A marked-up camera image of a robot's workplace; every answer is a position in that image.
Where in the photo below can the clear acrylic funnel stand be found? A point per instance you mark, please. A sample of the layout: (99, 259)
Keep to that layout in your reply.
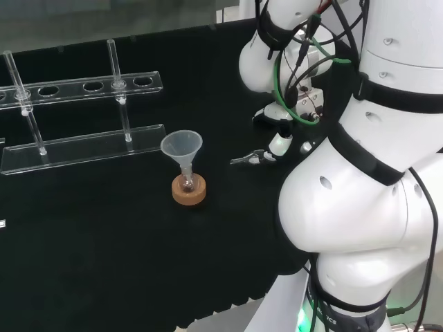
(69, 88)

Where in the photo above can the black bench cloth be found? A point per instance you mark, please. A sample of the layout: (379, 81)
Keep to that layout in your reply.
(104, 259)

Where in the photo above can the clear glass weighing funnel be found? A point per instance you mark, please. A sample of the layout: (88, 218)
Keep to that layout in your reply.
(239, 160)

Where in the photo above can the translucent plastic funnel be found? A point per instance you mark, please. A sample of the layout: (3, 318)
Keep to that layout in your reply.
(181, 145)

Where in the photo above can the small round-bottom glass flask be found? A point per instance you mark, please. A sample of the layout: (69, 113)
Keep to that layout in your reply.
(188, 185)

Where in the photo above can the silver wrist camera block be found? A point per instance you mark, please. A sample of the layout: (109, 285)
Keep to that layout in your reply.
(309, 103)

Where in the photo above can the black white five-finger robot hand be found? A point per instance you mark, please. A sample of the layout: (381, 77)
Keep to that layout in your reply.
(280, 143)

